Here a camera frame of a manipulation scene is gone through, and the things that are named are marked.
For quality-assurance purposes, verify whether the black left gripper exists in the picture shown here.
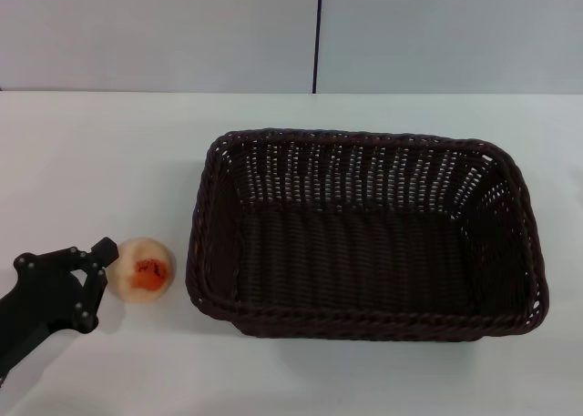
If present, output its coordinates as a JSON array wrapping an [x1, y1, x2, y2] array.
[[0, 236, 121, 377]]

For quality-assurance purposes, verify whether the round bun with orange filling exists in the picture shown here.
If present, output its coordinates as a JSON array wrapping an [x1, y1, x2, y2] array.
[[105, 237, 178, 304]]

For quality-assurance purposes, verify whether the dark brown woven basket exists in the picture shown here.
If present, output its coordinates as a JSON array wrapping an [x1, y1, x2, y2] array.
[[184, 127, 551, 343]]

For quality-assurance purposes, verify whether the black vertical wall strip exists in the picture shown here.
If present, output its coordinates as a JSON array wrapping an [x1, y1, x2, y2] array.
[[312, 0, 324, 94]]

